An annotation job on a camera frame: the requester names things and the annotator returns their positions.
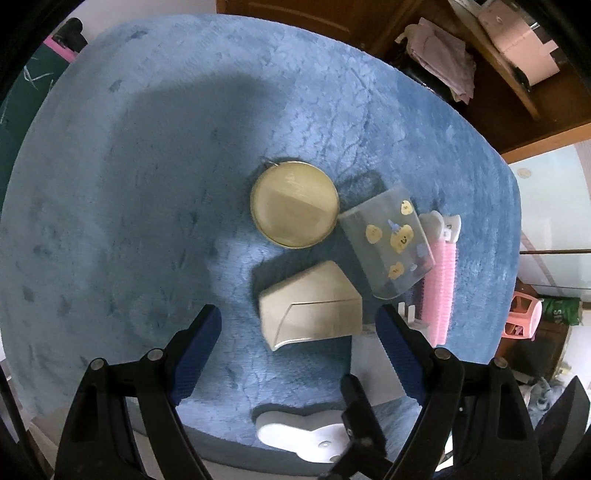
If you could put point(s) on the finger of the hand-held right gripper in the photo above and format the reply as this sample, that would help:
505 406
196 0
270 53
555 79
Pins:
362 420

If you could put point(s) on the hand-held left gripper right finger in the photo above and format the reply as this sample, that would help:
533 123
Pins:
401 355

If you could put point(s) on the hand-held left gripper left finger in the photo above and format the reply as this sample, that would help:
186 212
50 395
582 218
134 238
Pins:
196 353

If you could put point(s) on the white keyhole-shaped holder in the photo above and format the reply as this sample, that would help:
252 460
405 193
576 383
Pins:
295 436

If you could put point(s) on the beige angular case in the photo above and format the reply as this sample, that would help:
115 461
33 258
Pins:
309 311

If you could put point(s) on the white cube charger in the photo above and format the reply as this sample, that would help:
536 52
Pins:
369 364

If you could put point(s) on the pink comb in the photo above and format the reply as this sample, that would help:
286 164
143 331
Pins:
441 286

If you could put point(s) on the clear case with yellow stickers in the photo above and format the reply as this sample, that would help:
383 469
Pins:
388 244

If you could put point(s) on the pink plastic stool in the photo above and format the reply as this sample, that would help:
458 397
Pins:
524 316

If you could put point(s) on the green bag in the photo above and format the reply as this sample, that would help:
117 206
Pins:
561 310

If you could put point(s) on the blue fluffy table mat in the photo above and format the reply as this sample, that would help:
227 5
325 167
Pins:
138 207

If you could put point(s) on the round beige compact case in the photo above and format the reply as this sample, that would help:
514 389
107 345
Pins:
294 210

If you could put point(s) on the pale blue wardrobe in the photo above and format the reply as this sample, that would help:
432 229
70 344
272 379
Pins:
554 207

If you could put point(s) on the wooden corner shelf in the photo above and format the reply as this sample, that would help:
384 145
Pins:
508 120

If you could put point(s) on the black bin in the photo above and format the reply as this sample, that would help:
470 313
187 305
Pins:
427 81

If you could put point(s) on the pink cloth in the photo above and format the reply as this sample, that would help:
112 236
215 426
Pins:
443 55

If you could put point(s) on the pink storage basket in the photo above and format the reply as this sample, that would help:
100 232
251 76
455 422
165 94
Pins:
521 41

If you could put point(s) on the black chalkboard knob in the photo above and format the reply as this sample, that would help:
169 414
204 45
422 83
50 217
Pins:
71 30

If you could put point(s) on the green chalkboard with pink frame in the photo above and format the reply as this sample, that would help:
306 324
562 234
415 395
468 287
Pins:
23 101

